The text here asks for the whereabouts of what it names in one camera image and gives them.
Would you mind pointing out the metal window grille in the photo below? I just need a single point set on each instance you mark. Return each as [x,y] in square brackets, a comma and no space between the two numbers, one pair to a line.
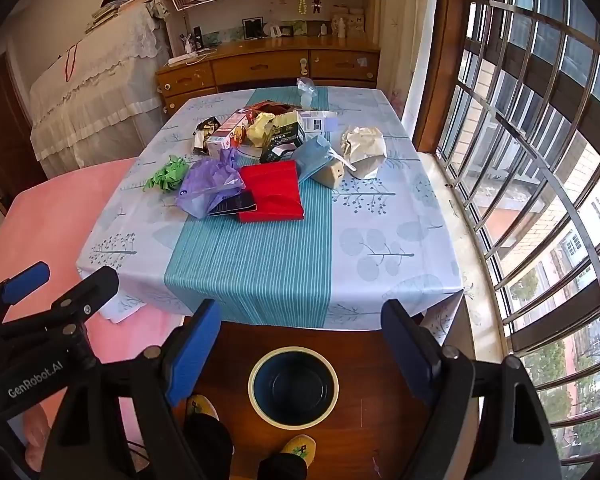
[520,148]

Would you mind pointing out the white lilac small box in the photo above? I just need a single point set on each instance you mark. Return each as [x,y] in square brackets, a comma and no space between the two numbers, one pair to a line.
[319,121]

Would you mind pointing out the floral curtain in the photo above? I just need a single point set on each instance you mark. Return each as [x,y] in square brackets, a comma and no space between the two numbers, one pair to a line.
[403,31]

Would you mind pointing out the green wrapper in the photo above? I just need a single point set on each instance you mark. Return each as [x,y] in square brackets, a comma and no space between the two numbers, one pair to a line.
[170,176]

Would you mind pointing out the blue face mask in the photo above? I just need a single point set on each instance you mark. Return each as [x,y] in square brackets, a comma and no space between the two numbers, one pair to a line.
[312,156]

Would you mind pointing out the round dark trash bin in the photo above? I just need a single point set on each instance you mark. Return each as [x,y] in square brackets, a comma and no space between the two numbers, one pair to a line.
[293,388]

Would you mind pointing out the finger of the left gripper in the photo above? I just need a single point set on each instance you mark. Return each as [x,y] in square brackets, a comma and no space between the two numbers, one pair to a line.
[88,296]
[14,289]

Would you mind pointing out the green chocolate box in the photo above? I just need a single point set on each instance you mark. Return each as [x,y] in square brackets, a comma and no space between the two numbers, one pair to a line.
[282,136]

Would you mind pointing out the dark wooden door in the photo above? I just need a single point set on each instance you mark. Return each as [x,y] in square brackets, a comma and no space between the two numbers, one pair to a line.
[19,169]

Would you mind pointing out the right yellow slipper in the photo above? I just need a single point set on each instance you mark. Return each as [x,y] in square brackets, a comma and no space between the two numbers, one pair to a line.
[302,446]

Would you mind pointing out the black TALOPN packet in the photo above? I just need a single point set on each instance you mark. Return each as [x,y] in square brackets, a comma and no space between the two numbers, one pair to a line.
[242,202]

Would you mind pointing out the small beige box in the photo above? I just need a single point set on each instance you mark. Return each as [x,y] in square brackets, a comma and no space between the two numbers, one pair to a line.
[330,175]

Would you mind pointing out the leaf-print teal tablecloth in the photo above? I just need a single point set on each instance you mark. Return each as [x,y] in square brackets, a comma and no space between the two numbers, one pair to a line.
[332,261]

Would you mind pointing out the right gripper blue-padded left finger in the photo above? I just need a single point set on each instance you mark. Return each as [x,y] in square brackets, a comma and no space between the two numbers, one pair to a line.
[187,349]

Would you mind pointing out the wooden desk with drawers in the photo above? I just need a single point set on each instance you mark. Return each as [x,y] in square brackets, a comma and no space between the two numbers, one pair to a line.
[250,64]

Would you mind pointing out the black floral wrapper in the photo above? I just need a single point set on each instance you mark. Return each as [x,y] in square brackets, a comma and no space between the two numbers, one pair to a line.
[202,133]

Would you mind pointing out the left yellow slipper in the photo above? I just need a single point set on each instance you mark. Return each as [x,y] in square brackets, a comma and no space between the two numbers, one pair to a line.
[199,404]

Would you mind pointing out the clear crushed plastic bottle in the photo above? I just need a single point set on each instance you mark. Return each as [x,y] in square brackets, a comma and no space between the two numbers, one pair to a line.
[307,91]

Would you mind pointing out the black picture frame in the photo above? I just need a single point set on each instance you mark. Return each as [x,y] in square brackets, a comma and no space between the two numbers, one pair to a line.
[253,28]

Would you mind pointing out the yellow slipper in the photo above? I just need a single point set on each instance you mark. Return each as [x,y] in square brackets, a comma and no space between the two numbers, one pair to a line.
[302,446]
[199,404]

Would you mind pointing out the purple plastic bag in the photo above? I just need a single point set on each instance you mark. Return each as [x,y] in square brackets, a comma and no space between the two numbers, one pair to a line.
[208,182]

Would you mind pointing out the yellow paper bag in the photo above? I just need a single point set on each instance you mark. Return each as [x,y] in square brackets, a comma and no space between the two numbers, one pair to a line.
[257,130]

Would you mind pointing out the red cloth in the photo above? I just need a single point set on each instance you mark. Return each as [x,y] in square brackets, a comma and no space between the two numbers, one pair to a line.
[275,188]

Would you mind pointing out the red orange snack wrapper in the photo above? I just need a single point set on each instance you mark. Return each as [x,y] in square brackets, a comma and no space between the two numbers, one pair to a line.
[269,107]

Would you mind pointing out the red milk carton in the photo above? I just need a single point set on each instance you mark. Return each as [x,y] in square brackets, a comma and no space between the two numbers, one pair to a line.
[230,134]

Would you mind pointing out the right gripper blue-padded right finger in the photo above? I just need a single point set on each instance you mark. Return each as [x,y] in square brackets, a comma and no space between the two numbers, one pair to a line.
[415,350]

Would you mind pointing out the beige paper bag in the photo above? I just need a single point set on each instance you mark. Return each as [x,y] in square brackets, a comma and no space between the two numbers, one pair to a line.
[364,150]

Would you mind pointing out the lace-covered cabinet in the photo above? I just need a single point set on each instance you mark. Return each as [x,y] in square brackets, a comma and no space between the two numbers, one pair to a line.
[99,101]

